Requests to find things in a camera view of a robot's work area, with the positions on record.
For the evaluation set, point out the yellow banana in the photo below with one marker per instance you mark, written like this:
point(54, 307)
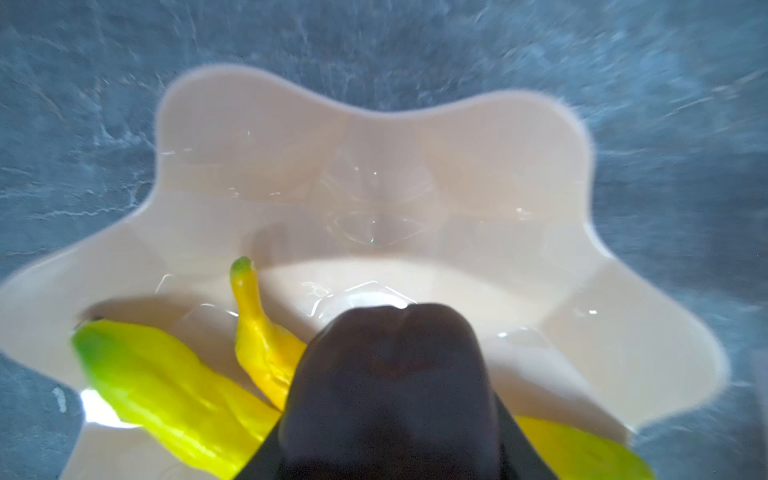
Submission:
point(268, 352)
point(153, 380)

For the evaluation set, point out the tan scalloped fruit bowl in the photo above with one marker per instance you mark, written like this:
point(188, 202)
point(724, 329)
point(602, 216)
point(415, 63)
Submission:
point(482, 205)

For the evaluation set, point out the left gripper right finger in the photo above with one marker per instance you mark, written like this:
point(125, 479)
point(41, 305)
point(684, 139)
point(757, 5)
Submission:
point(519, 459)

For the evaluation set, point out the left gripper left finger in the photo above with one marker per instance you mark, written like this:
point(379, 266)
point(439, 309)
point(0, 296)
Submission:
point(266, 464)

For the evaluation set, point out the dark purple grape bunch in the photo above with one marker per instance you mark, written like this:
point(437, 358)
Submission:
point(392, 393)

